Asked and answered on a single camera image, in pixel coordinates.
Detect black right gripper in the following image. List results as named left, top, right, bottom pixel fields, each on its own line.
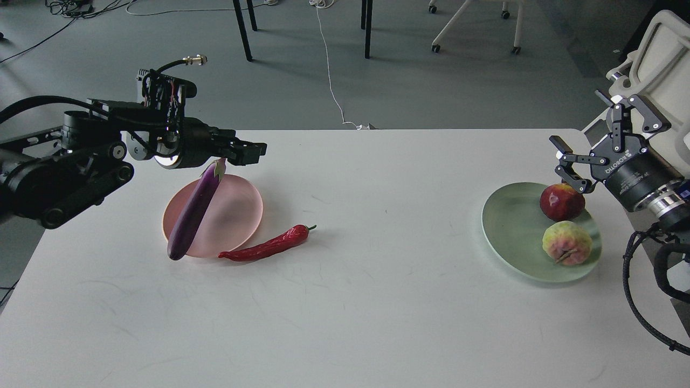
left=549, top=89, right=686, bottom=212

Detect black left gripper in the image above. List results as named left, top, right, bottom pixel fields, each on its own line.
left=157, top=117, right=268, bottom=169

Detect purple eggplant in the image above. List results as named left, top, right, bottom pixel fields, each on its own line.
left=167, top=158, right=226, bottom=261

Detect red pomegranate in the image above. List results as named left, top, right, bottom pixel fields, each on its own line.
left=539, top=183, right=585, bottom=222

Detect red chili pepper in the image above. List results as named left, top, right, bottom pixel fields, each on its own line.
left=217, top=224, right=317, bottom=262

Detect green yellow apple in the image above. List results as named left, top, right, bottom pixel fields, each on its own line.
left=542, top=220, right=593, bottom=266

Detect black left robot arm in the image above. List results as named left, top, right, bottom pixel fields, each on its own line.
left=1, top=54, right=267, bottom=229

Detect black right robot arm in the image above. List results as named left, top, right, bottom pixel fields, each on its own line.
left=550, top=90, right=689, bottom=355

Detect pink plate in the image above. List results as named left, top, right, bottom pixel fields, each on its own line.
left=187, top=174, right=264, bottom=258

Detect white office chair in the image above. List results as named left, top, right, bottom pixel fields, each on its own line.
left=606, top=10, right=689, bottom=178

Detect black table leg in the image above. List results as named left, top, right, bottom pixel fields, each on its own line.
left=360, top=0, right=368, bottom=30
left=232, top=0, right=252, bottom=62
left=246, top=0, right=258, bottom=31
left=364, top=0, right=373, bottom=59

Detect green plate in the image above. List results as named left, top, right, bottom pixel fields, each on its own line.
left=481, top=182, right=602, bottom=284

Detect white chair base with casters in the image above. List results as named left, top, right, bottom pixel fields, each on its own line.
left=428, top=0, right=525, bottom=56

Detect white floor cable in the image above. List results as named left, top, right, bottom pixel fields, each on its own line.
left=308, top=0, right=371, bottom=131

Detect black floor cables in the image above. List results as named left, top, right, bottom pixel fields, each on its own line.
left=0, top=0, right=135, bottom=65

